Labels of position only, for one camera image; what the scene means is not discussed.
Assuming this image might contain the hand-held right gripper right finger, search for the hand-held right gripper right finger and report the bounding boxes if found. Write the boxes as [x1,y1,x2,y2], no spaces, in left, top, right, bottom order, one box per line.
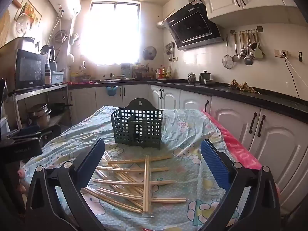
[200,138,281,231]

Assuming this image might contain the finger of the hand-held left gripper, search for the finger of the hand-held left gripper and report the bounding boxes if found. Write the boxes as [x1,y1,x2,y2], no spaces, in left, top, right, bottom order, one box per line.
[7,125,62,147]
[11,125,41,137]

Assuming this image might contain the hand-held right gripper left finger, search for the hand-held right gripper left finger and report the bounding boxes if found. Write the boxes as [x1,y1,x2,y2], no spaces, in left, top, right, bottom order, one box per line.
[25,138,106,231]

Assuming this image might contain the pile of wooden chopsticks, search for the pile of wooden chopsticks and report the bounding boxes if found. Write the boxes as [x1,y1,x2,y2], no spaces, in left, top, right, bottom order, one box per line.
[82,155,187,216]

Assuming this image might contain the green plastic utensil basket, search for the green plastic utensil basket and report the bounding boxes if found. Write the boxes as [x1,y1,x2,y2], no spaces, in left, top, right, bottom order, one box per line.
[111,98,164,151]

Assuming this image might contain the person's left hand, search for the person's left hand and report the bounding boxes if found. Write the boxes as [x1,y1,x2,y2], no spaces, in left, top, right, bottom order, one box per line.
[17,168,28,194]

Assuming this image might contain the stacked metal pots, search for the stacked metal pots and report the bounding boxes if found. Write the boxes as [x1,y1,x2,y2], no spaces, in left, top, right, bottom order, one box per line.
[27,103,52,128]

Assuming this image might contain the red plastic sheet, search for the red plastic sheet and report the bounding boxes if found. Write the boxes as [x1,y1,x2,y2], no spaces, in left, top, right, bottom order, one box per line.
[201,111,280,198]

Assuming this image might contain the black frying pan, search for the black frying pan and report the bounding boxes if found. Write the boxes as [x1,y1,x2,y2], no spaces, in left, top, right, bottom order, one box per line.
[49,102,73,116]

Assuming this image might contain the printed cartoon tablecloth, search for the printed cartoon tablecloth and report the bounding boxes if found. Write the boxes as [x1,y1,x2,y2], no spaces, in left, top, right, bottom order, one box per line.
[23,105,251,231]

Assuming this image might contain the dark glass bottle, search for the dark glass bottle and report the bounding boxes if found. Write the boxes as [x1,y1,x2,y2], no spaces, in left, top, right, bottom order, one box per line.
[44,64,52,88]

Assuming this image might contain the blue lidded box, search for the blue lidded box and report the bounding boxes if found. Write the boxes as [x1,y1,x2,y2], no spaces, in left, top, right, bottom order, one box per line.
[52,71,65,85]

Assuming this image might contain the black microwave oven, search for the black microwave oven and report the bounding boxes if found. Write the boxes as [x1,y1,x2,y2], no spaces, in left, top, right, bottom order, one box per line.
[14,49,46,91]

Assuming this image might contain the white base cabinets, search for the white base cabinets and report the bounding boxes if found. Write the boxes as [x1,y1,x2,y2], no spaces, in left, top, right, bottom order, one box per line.
[67,84,308,211]

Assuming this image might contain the black kitchen countertop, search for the black kitchen countertop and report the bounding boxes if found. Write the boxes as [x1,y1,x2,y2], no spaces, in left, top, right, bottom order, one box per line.
[69,76,308,124]

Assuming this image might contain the blue hanging bin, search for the blue hanging bin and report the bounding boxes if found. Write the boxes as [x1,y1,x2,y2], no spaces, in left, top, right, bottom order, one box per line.
[105,86,118,97]

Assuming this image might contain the black blender jug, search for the black blender jug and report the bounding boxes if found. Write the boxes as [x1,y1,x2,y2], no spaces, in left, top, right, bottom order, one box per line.
[41,45,55,64]

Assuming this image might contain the ginger roots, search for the ginger roots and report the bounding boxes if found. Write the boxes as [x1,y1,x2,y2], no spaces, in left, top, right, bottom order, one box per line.
[228,79,257,93]

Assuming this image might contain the metal pot with lid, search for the metal pot with lid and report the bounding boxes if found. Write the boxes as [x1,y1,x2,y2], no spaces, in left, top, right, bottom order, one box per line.
[198,70,216,85]

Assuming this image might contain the small drawer organizer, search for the small drawer organizer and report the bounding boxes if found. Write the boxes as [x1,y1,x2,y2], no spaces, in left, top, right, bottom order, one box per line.
[121,64,133,78]

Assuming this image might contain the metal mesh strainer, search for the metal mesh strainer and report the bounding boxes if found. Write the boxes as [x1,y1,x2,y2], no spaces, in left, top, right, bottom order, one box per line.
[222,35,235,69]

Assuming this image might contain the white round fan cover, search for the white round fan cover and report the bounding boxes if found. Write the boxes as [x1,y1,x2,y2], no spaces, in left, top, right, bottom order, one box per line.
[16,13,32,35]

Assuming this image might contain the metal ladle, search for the metal ladle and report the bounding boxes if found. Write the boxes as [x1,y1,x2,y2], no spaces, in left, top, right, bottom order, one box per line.
[231,32,241,62]

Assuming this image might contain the dark ladle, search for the dark ladle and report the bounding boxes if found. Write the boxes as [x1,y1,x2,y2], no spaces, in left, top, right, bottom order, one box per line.
[244,36,253,66]

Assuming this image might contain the green spatula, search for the green spatula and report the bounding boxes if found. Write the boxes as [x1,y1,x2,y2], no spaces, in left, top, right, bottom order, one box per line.
[254,32,265,59]

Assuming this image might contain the kitchen window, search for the kitchen window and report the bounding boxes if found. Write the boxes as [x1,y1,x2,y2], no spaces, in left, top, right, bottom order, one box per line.
[90,1,141,66]

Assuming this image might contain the hanging tool rack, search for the hanging tool rack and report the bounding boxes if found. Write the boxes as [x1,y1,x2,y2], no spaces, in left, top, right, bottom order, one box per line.
[166,42,175,62]

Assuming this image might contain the white water heater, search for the white water heater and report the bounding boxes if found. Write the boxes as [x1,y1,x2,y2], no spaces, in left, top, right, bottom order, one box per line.
[46,0,82,20]

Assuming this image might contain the black range hood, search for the black range hood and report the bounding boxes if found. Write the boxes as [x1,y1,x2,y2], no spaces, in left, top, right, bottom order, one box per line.
[162,0,225,51]

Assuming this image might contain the black cable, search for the black cable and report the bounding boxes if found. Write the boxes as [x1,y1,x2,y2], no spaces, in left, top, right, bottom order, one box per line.
[286,57,302,99]

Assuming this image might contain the framed wall picture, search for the framed wall picture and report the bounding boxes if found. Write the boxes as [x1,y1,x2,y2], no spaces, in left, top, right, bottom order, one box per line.
[14,0,43,27]

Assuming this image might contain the white cable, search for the white cable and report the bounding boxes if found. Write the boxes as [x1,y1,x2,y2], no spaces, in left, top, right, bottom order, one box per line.
[283,53,308,83]

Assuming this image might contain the small wall fan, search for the small wall fan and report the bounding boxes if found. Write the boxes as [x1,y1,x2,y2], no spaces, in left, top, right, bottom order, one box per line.
[143,46,157,60]

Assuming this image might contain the wall utensil rail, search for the wall utensil rail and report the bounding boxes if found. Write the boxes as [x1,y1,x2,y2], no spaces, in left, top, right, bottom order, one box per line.
[230,26,264,36]

